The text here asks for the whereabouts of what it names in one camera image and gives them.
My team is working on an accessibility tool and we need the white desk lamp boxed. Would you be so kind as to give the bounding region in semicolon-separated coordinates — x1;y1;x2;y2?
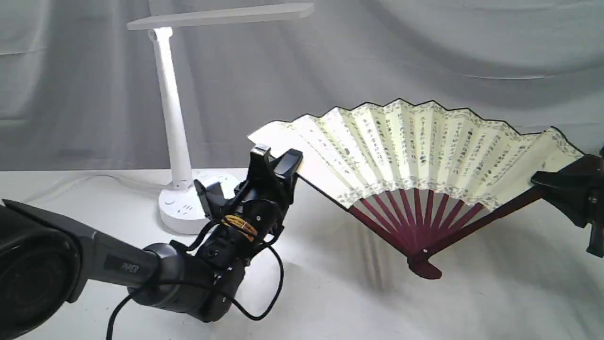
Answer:
127;2;314;235

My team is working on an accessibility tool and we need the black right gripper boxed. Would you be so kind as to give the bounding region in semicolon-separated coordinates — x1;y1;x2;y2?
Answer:
531;148;604;258

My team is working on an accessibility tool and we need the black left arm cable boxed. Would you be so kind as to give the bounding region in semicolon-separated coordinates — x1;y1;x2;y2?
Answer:
106;217;285;340

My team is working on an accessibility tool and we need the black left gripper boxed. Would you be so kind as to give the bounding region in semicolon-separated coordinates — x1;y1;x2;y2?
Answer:
222;144;303;246

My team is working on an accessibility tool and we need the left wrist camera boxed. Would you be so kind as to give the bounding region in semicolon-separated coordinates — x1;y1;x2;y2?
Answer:
193;179;227;220

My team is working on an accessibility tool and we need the grey backdrop curtain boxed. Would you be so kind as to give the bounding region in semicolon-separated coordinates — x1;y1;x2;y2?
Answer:
0;0;604;171

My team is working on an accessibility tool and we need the folding paper fan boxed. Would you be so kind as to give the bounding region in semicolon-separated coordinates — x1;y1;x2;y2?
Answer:
248;99;598;280

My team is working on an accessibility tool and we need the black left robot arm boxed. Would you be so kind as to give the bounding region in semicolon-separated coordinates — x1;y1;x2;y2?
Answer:
0;144;303;340

